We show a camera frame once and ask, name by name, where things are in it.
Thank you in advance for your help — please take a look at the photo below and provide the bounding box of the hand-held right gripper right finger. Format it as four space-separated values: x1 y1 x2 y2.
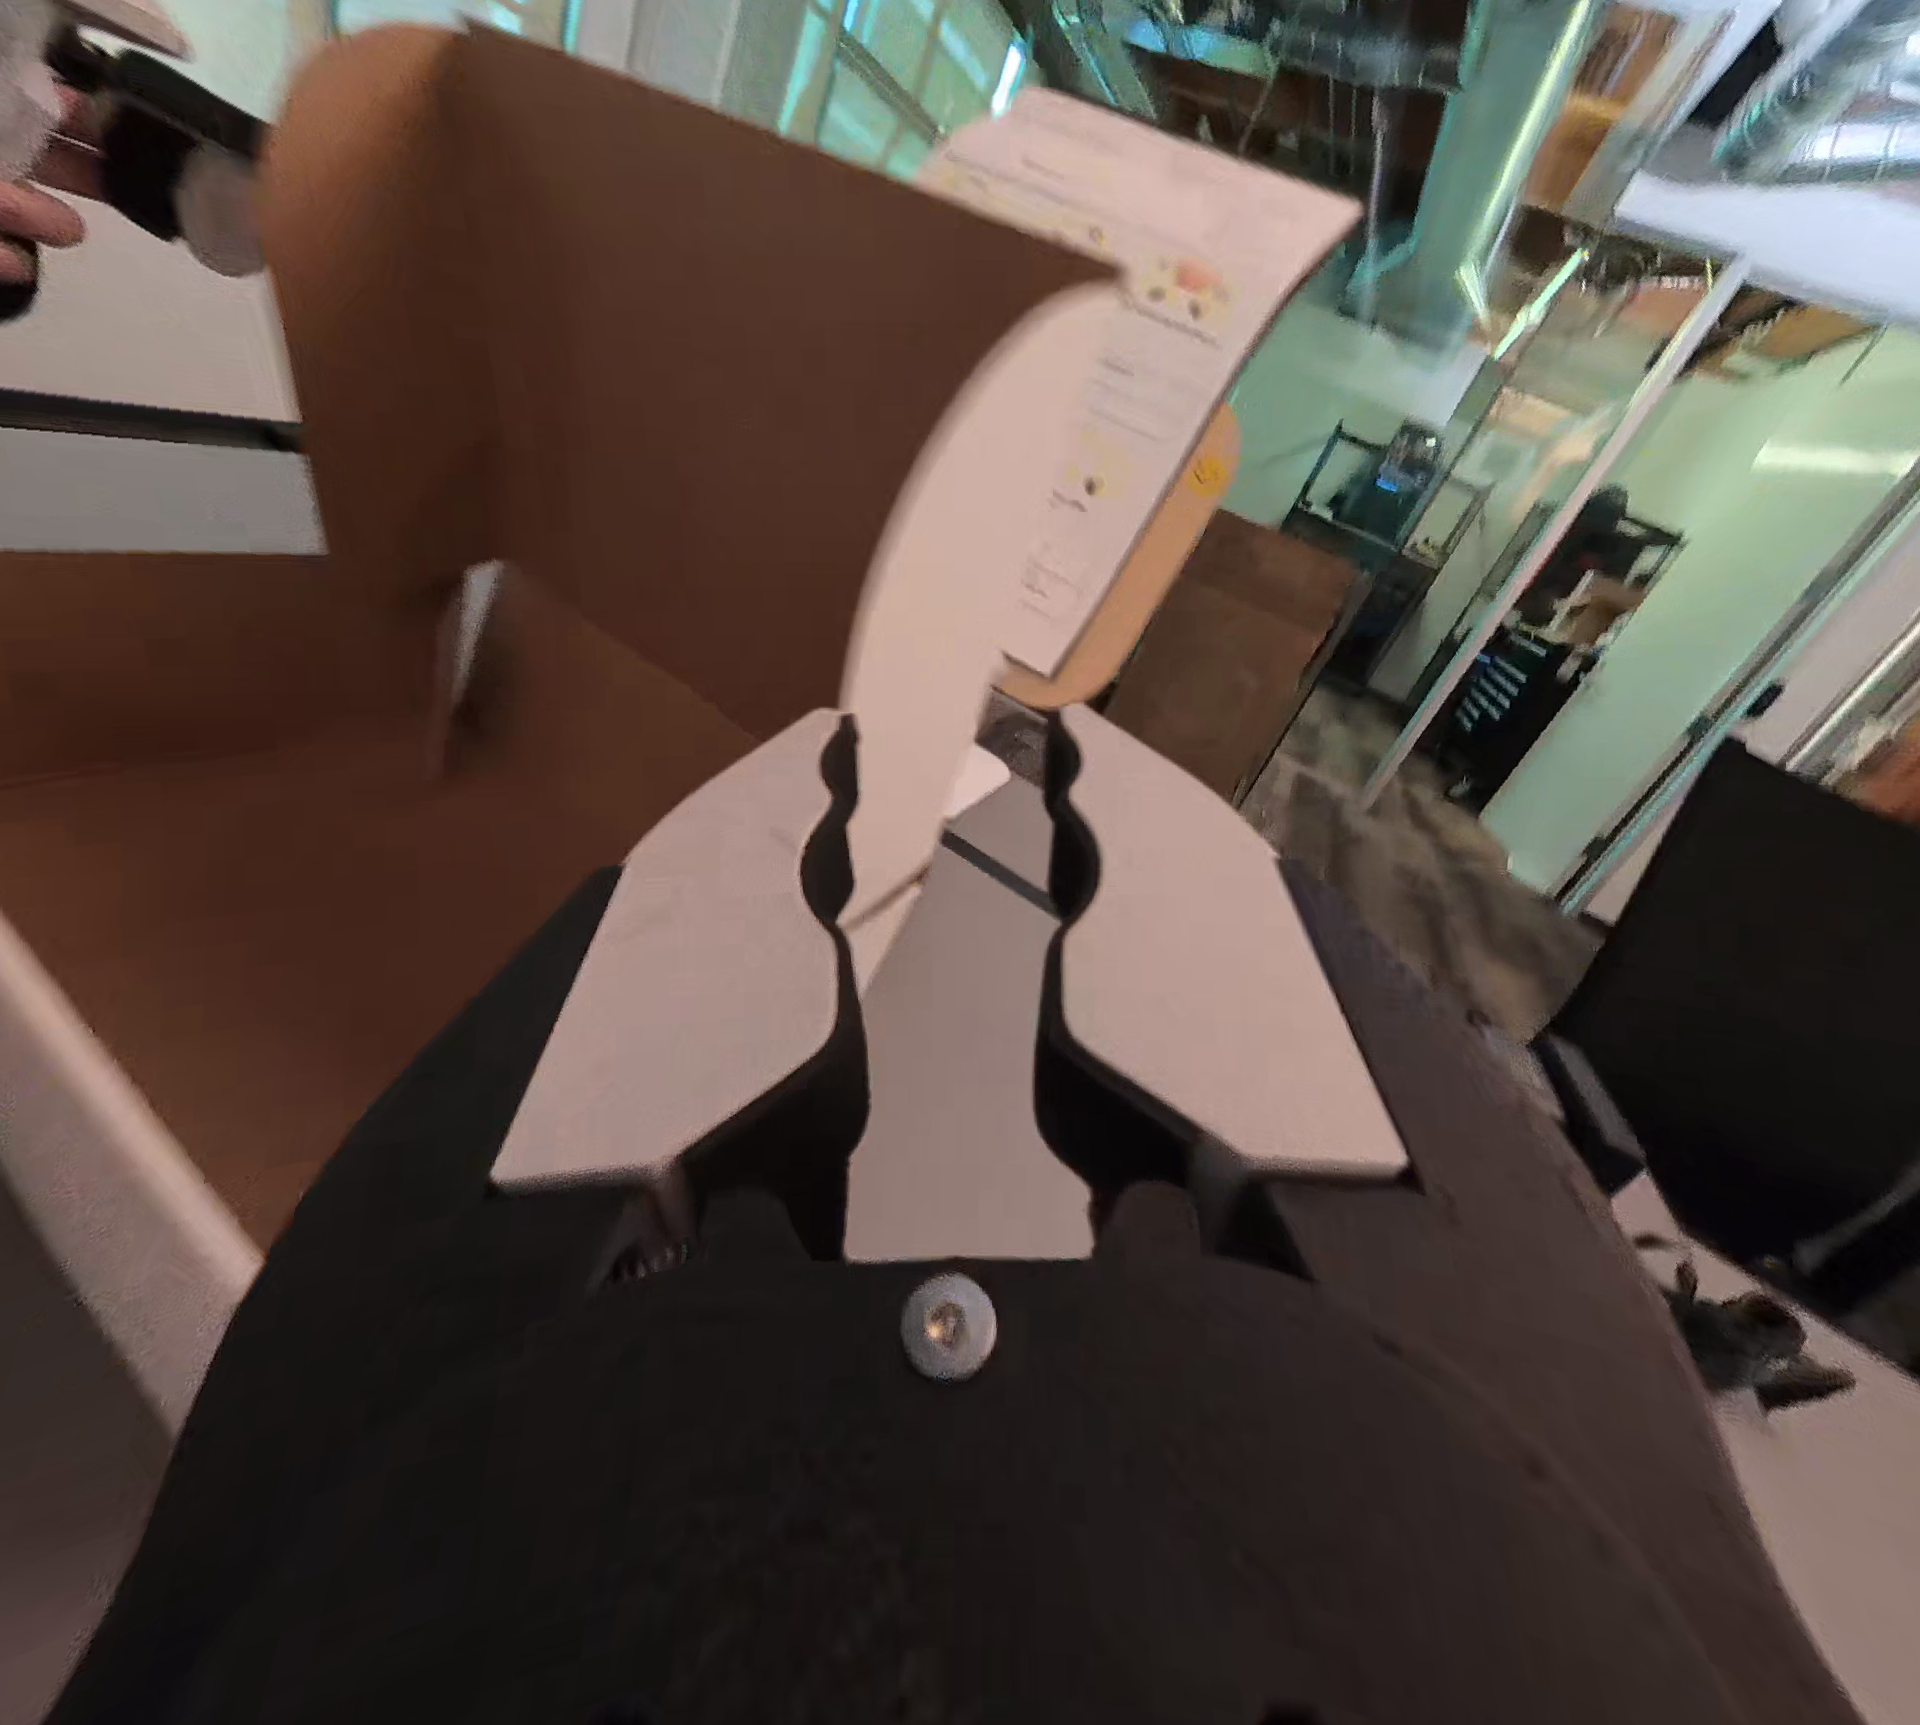
1031 702 1414 1219

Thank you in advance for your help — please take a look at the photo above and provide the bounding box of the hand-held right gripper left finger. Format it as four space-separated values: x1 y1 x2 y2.
490 709 872 1257

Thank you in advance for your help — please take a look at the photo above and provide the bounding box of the cardboard mailer box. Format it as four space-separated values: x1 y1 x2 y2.
0 21 1130 1306

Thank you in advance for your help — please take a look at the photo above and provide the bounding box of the person's left hand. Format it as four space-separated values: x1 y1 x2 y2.
0 172 88 326

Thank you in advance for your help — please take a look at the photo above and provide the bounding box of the brown wooden panel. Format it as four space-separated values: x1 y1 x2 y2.
1101 510 1376 806

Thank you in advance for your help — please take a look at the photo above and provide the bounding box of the wooden document board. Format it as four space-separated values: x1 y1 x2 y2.
996 403 1246 716

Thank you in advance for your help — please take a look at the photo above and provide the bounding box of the black equipment rack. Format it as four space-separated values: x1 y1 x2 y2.
1436 484 1686 808
1286 417 1490 710

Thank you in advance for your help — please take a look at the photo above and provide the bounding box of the black office chair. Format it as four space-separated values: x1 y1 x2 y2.
1529 735 1920 1324

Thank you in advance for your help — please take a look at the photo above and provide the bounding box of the printed instruction sheet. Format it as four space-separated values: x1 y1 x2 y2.
914 90 1365 681

